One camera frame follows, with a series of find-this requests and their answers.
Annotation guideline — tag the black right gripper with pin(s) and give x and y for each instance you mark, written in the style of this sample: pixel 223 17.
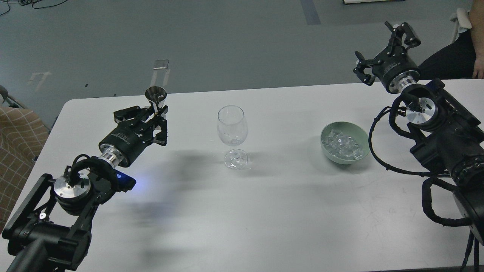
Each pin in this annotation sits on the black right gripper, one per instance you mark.
pixel 397 70

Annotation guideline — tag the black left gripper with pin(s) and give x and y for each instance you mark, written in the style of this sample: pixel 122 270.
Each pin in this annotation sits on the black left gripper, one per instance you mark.
pixel 128 139

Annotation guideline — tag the steel double jigger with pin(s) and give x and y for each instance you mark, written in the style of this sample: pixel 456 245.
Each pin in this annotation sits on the steel double jigger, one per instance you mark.
pixel 156 96

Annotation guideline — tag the clear ice cubes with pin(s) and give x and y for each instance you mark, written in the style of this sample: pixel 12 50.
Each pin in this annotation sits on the clear ice cubes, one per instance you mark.
pixel 342 146

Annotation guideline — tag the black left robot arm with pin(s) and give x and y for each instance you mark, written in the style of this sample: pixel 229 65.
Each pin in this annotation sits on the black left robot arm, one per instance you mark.
pixel 51 231

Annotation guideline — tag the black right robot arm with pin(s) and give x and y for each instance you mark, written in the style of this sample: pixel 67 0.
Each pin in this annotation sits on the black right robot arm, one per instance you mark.
pixel 447 136

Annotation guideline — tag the clear wine glass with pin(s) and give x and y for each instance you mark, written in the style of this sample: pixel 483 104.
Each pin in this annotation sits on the clear wine glass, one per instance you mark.
pixel 232 129

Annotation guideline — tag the person's hand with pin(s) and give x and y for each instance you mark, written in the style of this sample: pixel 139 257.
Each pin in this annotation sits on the person's hand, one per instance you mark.
pixel 478 68

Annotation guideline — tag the seated person dark trousers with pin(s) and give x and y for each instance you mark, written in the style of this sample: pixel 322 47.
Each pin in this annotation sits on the seated person dark trousers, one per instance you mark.
pixel 454 61

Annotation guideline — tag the green bowl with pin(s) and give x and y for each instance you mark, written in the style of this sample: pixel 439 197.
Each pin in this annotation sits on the green bowl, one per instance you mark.
pixel 350 129

